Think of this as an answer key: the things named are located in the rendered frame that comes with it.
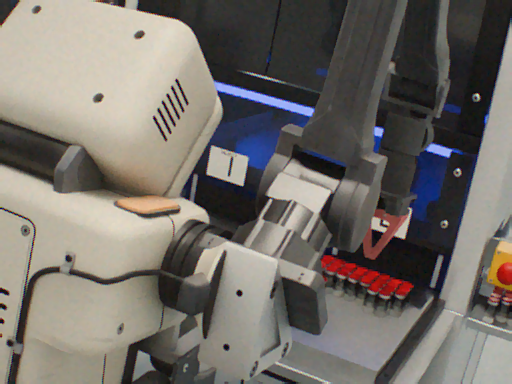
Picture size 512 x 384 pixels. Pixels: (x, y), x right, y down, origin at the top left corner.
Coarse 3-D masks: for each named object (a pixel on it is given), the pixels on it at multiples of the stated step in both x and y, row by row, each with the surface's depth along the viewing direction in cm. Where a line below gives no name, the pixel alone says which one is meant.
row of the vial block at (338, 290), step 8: (328, 272) 144; (344, 272) 144; (328, 280) 144; (336, 280) 143; (344, 280) 143; (352, 280) 142; (360, 280) 142; (368, 280) 142; (328, 288) 144; (336, 288) 144; (344, 288) 144; (352, 288) 142; (360, 288) 142; (384, 288) 140; (392, 288) 141; (336, 296) 144; (344, 296) 143; (352, 296) 143; (360, 296) 142; (392, 296) 141; (400, 296) 139; (360, 304) 142; (392, 304) 140; (400, 304) 139; (392, 312) 140; (400, 312) 140
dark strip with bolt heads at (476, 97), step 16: (496, 0) 133; (496, 16) 134; (480, 32) 135; (496, 32) 134; (480, 48) 136; (496, 48) 135; (480, 64) 137; (496, 64) 136; (480, 80) 137; (464, 96) 139; (480, 96) 138; (464, 112) 139; (480, 112) 138; (464, 128) 140; (480, 128) 139
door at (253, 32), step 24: (120, 0) 164; (144, 0) 161; (168, 0) 159; (192, 0) 157; (216, 0) 155; (240, 0) 153; (264, 0) 151; (192, 24) 158; (216, 24) 156; (240, 24) 154; (264, 24) 152; (216, 48) 157; (240, 48) 155; (264, 48) 153; (264, 72) 154
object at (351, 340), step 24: (336, 312) 138; (360, 312) 139; (408, 312) 143; (312, 336) 127; (336, 336) 129; (360, 336) 130; (384, 336) 132; (312, 360) 117; (336, 360) 116; (360, 360) 122; (384, 360) 117
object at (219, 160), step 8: (216, 152) 160; (224, 152) 159; (232, 152) 159; (216, 160) 161; (224, 160) 160; (240, 160) 158; (208, 168) 162; (216, 168) 161; (224, 168) 160; (232, 168) 159; (240, 168) 159; (216, 176) 161; (224, 176) 161; (232, 176) 160; (240, 176) 159; (240, 184) 159
